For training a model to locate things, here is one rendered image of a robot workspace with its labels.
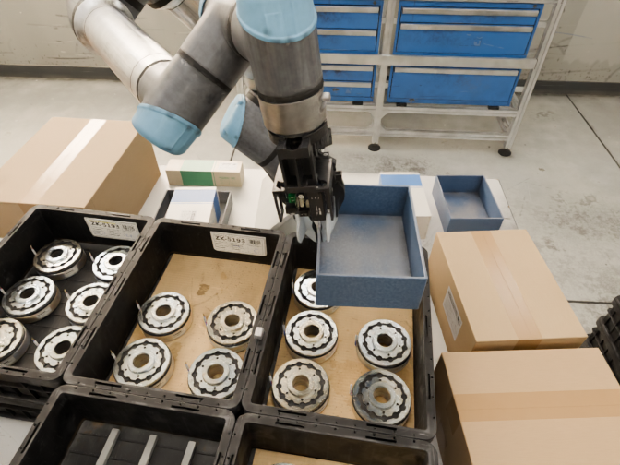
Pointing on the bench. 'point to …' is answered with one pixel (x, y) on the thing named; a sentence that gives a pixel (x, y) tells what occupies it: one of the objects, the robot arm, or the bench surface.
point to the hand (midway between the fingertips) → (319, 231)
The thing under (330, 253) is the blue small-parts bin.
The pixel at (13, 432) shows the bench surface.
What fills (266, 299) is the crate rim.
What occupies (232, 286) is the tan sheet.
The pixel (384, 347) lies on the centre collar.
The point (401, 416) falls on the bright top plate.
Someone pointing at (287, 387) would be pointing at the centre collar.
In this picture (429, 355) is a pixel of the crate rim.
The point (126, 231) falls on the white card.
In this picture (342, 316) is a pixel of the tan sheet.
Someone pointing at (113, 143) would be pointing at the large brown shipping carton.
